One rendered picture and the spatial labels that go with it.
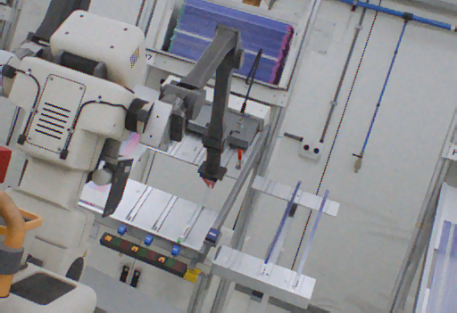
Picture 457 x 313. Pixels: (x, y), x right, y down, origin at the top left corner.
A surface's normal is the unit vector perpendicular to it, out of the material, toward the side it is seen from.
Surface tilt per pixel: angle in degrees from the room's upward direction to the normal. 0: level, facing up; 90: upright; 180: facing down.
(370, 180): 90
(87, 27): 48
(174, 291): 90
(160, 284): 90
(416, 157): 90
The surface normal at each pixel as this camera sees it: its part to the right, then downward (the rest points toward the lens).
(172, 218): 0.04, -0.67
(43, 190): -0.15, -0.11
